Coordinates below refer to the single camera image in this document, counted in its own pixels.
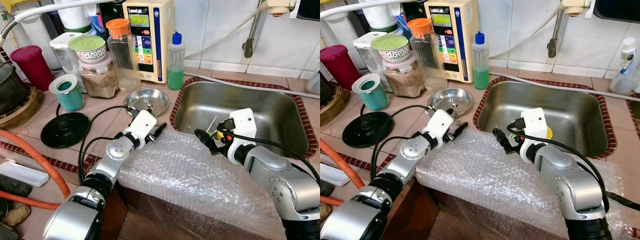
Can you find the dark metal pot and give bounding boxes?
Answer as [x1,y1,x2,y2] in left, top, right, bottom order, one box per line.
[0,62,31,116]
[320,75,335,107]

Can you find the steel sink basin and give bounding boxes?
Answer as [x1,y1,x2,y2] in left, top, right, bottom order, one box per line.
[169,76,319,160]
[472,76,617,160]

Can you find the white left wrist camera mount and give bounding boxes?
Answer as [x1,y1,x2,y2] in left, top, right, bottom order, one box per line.
[125,109,159,149]
[427,109,455,149]

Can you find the black round kettle base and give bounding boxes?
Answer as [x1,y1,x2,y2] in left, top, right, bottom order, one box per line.
[40,111,92,149]
[341,111,395,148]

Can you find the clear jar orange lid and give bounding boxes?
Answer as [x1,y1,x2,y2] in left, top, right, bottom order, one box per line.
[406,18,449,94]
[105,18,142,95]

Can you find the steel tap lever black handle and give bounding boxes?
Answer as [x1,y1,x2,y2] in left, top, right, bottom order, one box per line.
[243,0,268,59]
[546,0,571,59]

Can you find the cream water ionizer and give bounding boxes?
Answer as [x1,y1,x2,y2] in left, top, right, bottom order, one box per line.
[122,0,175,84]
[424,0,481,83]

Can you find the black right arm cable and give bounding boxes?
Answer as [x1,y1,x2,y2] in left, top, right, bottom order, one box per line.
[506,117,611,213]
[215,117,321,186]

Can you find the patterned tin green lid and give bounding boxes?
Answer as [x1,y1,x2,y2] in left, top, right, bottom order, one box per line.
[68,34,108,62]
[370,34,411,62]

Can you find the white jug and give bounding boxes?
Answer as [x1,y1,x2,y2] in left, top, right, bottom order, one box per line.
[52,0,96,33]
[357,0,403,32]

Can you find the round steel dish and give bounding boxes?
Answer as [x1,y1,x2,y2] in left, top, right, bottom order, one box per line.
[427,87,473,118]
[123,88,170,117]

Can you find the blue plastic utensils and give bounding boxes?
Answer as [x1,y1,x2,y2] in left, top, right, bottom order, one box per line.
[397,14,416,36]
[90,14,108,38]

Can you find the black flat strip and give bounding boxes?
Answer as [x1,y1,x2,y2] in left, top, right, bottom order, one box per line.
[606,191,640,212]

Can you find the round wooden trivet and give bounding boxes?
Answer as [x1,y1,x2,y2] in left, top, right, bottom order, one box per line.
[320,82,351,127]
[0,82,46,129]

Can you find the maroon cabinet door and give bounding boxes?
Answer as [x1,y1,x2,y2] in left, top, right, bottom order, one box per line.
[97,186,132,240]
[382,179,442,240]

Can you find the orange hose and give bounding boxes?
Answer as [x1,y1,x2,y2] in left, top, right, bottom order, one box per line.
[0,128,72,211]
[320,137,371,207]

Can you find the maroon plastic canister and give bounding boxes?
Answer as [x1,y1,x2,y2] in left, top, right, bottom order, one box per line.
[320,45,362,91]
[10,45,56,92]

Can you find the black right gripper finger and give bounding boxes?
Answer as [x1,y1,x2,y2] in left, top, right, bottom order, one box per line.
[492,127,513,147]
[194,128,216,147]

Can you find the teal cup white lid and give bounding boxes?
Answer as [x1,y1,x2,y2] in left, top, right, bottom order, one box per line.
[48,74,86,112]
[351,73,390,112]

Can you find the clear bubble wrap sheet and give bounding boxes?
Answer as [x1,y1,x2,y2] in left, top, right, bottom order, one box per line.
[117,129,296,236]
[414,129,626,238]

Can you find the clear container white lid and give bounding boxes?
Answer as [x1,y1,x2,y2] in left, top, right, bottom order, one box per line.
[49,31,87,93]
[352,31,388,78]

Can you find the white rectangular tray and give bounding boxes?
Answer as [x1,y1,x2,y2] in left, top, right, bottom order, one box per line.
[0,160,51,188]
[320,162,351,187]

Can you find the cream tap head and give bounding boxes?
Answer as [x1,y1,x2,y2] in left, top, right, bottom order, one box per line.
[266,0,301,18]
[560,0,596,18]

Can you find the green liquid bottle blue cap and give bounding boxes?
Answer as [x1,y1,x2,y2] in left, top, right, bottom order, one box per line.
[167,31,186,91]
[471,31,491,91]

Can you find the white corrugated hose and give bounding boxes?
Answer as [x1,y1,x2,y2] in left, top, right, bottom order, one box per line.
[320,0,418,21]
[0,0,121,48]

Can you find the black plastic tray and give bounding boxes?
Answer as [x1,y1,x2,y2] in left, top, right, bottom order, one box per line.
[297,0,321,22]
[592,0,640,24]

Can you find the clear spray bottle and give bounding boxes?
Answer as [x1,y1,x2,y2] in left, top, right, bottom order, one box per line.
[306,70,321,96]
[609,36,640,96]

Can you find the brown powder jar pink lid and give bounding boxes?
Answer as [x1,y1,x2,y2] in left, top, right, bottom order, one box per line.
[382,52,426,98]
[78,52,120,99]

